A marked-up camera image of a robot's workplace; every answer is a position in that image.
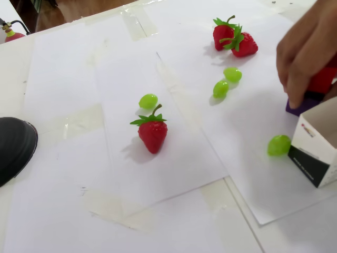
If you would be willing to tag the beige tape strip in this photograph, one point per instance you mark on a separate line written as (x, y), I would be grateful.
(139, 25)
(113, 210)
(179, 95)
(79, 120)
(216, 195)

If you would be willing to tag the green plastic grape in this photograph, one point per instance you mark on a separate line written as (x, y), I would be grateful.
(232, 73)
(279, 145)
(148, 101)
(220, 89)

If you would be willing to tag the bare human hand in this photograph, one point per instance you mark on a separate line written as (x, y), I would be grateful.
(308, 47)

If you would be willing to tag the white paper sheet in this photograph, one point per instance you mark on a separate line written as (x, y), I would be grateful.
(171, 168)
(245, 171)

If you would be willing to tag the black round stand base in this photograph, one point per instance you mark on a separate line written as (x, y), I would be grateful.
(15, 147)

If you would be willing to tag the dark wooden furniture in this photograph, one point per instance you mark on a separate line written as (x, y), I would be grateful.
(26, 13)

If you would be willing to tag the open white black carton box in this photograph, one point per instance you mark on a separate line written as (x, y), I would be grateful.
(308, 168)

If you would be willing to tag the red wooden cube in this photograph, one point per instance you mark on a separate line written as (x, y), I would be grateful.
(323, 79)

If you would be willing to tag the red fire extinguisher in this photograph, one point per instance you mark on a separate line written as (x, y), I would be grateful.
(14, 37)

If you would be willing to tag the purple wooden cube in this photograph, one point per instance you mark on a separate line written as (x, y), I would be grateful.
(308, 105)

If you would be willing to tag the red plastic strawberry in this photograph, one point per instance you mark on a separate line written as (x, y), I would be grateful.
(152, 137)
(247, 46)
(222, 35)

